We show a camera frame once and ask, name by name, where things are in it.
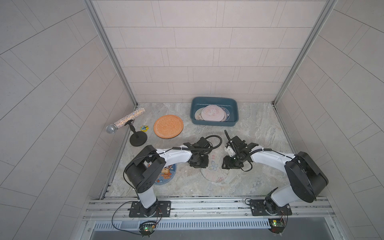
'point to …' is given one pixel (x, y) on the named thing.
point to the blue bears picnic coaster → (228, 113)
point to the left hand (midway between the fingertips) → (208, 165)
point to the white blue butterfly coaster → (214, 172)
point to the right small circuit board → (276, 225)
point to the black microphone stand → (138, 138)
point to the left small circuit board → (147, 228)
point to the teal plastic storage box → (230, 103)
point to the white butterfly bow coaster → (198, 114)
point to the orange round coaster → (168, 126)
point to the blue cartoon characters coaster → (166, 175)
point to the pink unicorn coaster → (213, 113)
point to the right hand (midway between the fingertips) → (224, 167)
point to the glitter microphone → (111, 128)
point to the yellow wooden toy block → (144, 128)
